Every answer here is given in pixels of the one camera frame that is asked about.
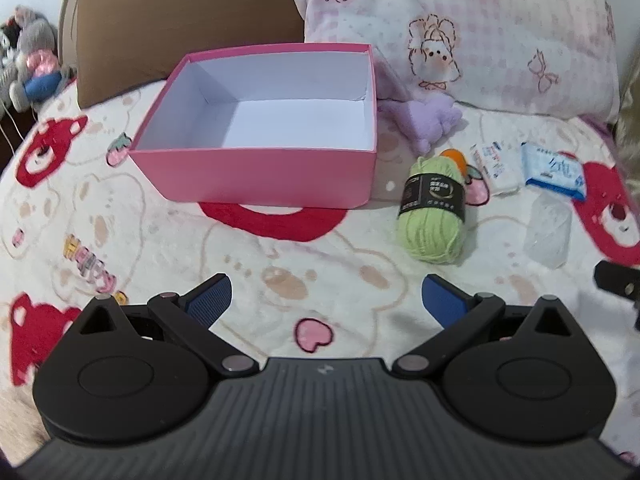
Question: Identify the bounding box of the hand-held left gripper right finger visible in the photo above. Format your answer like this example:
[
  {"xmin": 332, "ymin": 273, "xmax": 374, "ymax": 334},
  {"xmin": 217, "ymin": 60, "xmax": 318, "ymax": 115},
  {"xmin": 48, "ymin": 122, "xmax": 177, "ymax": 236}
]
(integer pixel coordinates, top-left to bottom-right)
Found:
[{"xmin": 391, "ymin": 274, "xmax": 586, "ymax": 379}]

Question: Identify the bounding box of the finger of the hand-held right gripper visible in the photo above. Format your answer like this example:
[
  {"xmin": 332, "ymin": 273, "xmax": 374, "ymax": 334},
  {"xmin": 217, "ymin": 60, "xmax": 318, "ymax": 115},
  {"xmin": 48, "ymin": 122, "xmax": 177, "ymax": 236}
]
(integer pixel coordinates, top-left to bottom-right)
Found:
[{"xmin": 593, "ymin": 260, "xmax": 640, "ymax": 333}]

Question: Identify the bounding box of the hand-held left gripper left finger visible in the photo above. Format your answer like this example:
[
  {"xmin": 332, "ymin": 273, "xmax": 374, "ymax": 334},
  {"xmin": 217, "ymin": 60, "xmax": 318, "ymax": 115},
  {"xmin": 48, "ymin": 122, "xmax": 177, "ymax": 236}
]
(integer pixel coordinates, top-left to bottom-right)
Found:
[{"xmin": 66, "ymin": 272, "xmax": 261, "ymax": 379}]

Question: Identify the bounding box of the green yarn ball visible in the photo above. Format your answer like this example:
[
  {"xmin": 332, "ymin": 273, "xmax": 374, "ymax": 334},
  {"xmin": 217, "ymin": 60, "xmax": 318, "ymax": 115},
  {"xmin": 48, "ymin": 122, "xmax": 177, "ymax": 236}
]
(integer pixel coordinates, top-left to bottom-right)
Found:
[{"xmin": 396, "ymin": 156, "xmax": 475, "ymax": 266}]

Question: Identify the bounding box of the clear plastic box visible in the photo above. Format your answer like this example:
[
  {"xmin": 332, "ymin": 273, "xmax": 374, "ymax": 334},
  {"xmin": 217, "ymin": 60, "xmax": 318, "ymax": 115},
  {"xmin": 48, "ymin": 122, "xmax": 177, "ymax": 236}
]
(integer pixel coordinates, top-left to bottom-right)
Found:
[{"xmin": 522, "ymin": 195, "xmax": 574, "ymax": 269}]

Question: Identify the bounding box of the pink cardboard box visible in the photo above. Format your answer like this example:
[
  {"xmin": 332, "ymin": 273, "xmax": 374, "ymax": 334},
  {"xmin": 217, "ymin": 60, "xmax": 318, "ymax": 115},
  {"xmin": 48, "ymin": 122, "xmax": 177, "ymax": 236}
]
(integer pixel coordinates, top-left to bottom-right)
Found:
[{"xmin": 128, "ymin": 42, "xmax": 379, "ymax": 210}]

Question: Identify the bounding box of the orange ball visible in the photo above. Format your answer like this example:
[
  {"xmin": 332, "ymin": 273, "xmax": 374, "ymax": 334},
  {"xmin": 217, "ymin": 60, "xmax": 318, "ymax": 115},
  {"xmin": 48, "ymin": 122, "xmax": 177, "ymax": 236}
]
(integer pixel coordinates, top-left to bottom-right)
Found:
[{"xmin": 442, "ymin": 148, "xmax": 469, "ymax": 182}]

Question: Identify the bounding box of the blue wet wipe packet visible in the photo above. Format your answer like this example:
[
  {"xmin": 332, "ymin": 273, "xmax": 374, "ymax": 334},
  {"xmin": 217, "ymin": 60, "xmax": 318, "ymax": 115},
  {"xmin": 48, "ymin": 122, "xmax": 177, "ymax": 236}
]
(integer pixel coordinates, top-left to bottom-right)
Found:
[{"xmin": 520, "ymin": 141, "xmax": 587, "ymax": 205}]

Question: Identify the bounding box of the white tissue packet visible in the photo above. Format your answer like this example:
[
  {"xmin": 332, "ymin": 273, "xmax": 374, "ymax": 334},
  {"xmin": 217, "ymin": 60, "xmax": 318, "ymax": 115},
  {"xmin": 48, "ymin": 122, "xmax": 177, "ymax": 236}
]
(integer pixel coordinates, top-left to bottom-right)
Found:
[{"xmin": 469, "ymin": 142, "xmax": 522, "ymax": 197}]

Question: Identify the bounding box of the purple plush toy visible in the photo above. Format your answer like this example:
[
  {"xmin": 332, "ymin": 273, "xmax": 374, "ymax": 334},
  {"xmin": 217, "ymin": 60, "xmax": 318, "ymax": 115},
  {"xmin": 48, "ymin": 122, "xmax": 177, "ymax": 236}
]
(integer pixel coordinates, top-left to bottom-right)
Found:
[{"xmin": 377, "ymin": 97, "xmax": 464, "ymax": 156}]

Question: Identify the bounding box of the pink checked printed blanket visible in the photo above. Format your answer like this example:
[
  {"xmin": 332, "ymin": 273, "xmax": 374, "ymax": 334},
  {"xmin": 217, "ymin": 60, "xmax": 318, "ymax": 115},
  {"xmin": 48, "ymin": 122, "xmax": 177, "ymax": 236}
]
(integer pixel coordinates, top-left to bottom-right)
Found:
[{"xmin": 279, "ymin": 0, "xmax": 624, "ymax": 124}]

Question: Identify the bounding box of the brown embroidered pillow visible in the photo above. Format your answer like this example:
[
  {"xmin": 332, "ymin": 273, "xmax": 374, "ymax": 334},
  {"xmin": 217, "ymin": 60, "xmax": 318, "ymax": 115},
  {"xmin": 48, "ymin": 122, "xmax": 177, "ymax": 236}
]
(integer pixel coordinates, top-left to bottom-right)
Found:
[{"xmin": 75, "ymin": 0, "xmax": 307, "ymax": 110}]

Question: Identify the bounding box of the tan padded headboard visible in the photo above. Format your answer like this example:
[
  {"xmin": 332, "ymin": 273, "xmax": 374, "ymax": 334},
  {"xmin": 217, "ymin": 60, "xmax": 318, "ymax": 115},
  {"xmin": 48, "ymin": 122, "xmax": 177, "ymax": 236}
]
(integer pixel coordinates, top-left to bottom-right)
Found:
[{"xmin": 58, "ymin": 0, "xmax": 85, "ymax": 73}]

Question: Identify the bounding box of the grey plush toy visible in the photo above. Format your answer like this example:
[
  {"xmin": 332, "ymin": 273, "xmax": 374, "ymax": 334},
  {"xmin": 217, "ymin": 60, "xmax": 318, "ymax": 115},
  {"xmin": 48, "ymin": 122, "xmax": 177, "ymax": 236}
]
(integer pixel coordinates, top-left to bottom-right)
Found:
[{"xmin": 0, "ymin": 5, "xmax": 77, "ymax": 114}]

